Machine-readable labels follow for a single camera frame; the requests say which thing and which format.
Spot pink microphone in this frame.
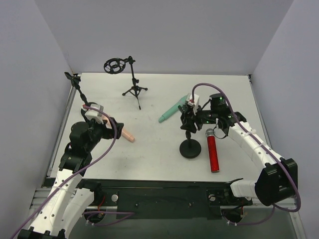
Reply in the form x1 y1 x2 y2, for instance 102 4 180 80
105 119 136 142

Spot red glitter microphone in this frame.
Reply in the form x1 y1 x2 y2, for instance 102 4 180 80
205 128 220 173

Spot black round-base clip stand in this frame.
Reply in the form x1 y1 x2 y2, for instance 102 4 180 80
179 125 201 159

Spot black tripod shock-mount stand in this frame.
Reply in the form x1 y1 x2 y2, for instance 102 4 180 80
103 56 149 111

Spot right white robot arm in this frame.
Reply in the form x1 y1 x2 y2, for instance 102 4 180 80
178 94 301 206

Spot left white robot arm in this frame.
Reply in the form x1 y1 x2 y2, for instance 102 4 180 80
17 116 124 239

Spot black round-base stand left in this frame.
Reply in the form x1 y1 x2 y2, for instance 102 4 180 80
64 72 101 109

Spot teal microphone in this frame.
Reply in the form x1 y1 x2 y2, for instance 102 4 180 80
158 95 188 123

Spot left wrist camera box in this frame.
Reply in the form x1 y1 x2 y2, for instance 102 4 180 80
81 102 105 124

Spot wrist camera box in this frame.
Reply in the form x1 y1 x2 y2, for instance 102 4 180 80
81 102 105 124
185 93 199 114

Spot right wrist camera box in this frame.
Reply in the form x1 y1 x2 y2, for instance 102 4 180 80
185 93 199 114

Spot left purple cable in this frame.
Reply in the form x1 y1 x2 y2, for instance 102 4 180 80
9 106 137 237

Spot purple cable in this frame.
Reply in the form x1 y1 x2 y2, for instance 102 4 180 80
9 106 137 237
190 83 301 226

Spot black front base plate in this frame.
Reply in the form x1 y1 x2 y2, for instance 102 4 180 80
91 179 253 220

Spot aluminium rail frame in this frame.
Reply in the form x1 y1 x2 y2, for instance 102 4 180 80
29 188 120 213

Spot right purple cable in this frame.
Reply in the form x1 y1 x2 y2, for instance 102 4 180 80
190 83 301 226

